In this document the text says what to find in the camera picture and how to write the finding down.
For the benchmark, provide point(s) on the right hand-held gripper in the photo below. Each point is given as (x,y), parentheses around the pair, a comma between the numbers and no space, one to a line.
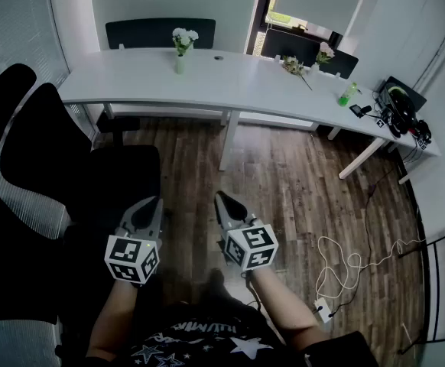
(251,247)

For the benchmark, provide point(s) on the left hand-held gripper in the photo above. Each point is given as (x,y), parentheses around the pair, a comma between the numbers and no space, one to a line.
(130,256)

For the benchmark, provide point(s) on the white vase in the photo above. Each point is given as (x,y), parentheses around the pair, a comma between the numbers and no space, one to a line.
(179,65)

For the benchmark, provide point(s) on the pink flowers with long stem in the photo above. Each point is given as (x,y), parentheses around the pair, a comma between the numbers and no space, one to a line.
(293,65)

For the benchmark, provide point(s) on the pale pink flowers bunch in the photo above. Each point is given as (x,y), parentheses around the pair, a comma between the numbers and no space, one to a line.
(325,54)

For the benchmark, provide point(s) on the white flowers bunch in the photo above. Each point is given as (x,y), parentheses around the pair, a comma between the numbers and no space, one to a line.
(184,36)

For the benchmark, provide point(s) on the person's right forearm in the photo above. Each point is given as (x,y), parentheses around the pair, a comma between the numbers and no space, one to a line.
(283,304)

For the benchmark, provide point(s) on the person's left forearm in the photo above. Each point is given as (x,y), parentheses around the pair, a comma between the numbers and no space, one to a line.
(111,319)

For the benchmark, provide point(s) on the person's black shoe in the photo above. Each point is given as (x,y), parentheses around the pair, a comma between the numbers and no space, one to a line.
(215,283)

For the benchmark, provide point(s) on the black office chair with headrest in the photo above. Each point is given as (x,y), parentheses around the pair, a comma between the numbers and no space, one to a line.
(46,147)

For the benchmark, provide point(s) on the person's black star-print shirt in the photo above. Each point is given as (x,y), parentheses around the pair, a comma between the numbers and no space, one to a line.
(207,335)

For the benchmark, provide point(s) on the white table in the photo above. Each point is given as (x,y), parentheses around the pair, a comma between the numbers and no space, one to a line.
(138,78)

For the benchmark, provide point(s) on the green plastic bottle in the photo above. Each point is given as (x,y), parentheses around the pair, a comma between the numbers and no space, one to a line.
(346,96)

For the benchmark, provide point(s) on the short black desk divider panel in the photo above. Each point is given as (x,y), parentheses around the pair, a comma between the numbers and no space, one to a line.
(295,46)

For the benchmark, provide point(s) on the long black desk divider panel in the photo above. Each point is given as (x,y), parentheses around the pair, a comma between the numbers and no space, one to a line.
(150,33)

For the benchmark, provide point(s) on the black helmet with green stripe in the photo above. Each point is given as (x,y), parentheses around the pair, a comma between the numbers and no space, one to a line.
(400,107)

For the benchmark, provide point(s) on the black metal rack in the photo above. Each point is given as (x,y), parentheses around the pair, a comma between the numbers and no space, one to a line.
(431,281)

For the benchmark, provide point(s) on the small black camera device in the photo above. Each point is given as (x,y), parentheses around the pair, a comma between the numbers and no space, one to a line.
(357,110)

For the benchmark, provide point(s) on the dark window frame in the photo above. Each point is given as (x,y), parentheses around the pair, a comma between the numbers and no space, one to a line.
(256,17)

